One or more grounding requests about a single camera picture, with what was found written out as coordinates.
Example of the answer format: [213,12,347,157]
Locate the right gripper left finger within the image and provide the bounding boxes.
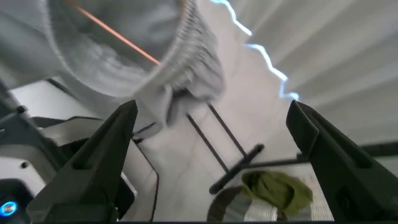
[26,99,139,223]

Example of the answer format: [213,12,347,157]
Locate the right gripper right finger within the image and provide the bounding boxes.
[285,100,398,223]

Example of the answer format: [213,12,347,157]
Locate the pale grey shorts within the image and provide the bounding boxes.
[0,0,225,141]

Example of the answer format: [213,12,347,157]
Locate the pink clothes hanger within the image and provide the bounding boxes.
[67,0,162,67]

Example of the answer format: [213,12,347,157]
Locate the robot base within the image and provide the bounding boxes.
[0,77,160,223]

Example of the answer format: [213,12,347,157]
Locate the white laundry basket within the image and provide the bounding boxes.
[206,163,335,223]

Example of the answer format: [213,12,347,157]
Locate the black clothes rack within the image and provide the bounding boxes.
[185,103,398,195]

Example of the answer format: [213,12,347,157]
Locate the green garment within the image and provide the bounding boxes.
[241,170,313,217]

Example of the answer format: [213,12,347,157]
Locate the white curtain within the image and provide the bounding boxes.
[228,0,398,146]

